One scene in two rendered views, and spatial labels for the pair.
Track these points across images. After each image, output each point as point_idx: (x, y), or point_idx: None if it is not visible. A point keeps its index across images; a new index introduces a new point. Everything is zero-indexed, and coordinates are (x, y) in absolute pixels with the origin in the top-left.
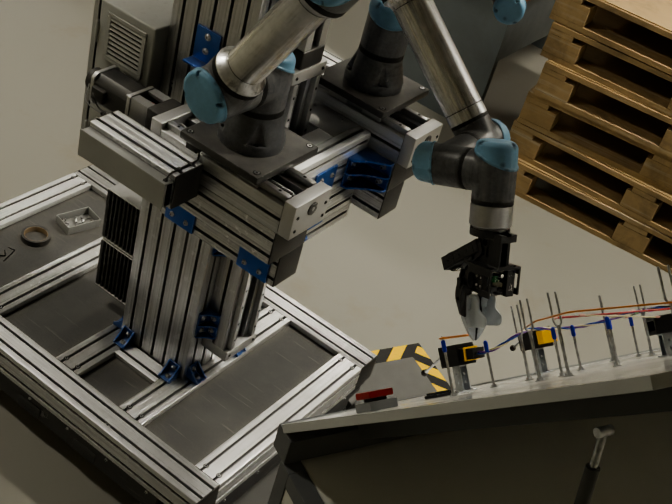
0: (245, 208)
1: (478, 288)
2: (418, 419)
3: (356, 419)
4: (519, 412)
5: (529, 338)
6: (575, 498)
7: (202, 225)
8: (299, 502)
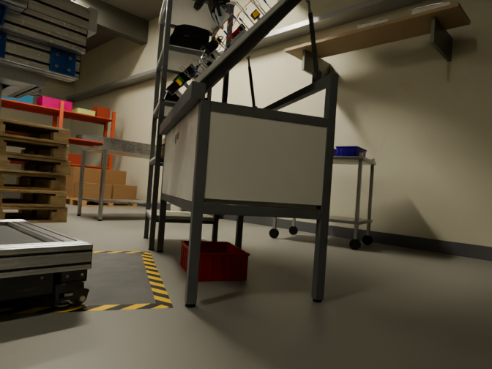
0: (62, 17)
1: (221, 3)
2: (238, 51)
3: (249, 31)
4: (282, 11)
5: (174, 85)
6: (311, 25)
7: (12, 49)
8: (225, 106)
